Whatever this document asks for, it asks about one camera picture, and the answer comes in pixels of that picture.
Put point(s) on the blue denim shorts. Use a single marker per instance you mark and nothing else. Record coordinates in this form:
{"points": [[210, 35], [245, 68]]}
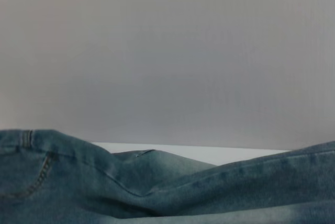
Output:
{"points": [[167, 182]]}

